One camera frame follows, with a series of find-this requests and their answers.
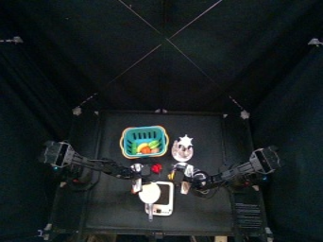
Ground yellow toy banana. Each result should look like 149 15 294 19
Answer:
136 142 150 154

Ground white star-shaped toy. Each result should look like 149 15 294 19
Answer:
176 133 194 147

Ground green toy vegetable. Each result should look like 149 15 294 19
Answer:
146 139 162 150

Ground small red toy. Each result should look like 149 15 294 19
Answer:
149 163 164 175

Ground teal basket with orange rim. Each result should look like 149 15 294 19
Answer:
118 125 172 160

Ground printed label sheet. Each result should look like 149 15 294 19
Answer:
232 201 264 233

